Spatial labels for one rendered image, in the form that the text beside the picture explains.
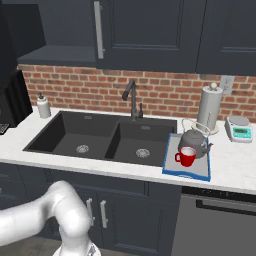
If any white wall socket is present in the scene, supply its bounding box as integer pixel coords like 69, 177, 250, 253
220, 75, 236, 96

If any blue-rimmed grey tray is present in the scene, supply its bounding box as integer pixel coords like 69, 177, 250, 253
162, 132, 212, 183

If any grey kettle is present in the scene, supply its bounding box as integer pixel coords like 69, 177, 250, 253
177, 118, 214, 160

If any open dark cabinet door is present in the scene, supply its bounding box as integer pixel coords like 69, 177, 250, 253
0, 0, 47, 73

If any dark wall cabinet door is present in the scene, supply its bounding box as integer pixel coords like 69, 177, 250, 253
195, 0, 256, 77
94, 0, 208, 74

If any white soap dispenser bottle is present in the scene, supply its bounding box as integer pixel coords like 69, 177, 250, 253
36, 92, 52, 120

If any black dishwasher handle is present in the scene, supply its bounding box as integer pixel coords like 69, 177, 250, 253
195, 199, 256, 217

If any dark drawer front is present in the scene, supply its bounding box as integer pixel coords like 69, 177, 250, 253
49, 169, 149, 198

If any dark double sink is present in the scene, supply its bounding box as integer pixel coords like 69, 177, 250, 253
22, 110, 178, 168

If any black appliance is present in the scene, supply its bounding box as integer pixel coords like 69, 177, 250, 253
0, 69, 34, 129

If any silver wall cabinet handle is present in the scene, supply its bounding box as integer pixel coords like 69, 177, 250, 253
93, 0, 106, 60

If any black sink tap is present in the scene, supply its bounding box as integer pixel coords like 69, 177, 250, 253
121, 79, 144, 122

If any white kitchen scale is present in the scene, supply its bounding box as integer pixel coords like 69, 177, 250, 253
224, 115, 254, 144

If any white paper towel roll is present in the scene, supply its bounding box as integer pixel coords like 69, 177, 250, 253
196, 83, 224, 136

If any silver base cabinet handle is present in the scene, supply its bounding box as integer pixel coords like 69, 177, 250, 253
85, 197, 96, 228
99, 199, 109, 230

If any grey dishwasher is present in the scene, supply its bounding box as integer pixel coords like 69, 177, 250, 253
170, 186, 256, 256

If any red mug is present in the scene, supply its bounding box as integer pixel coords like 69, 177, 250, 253
174, 146, 198, 168

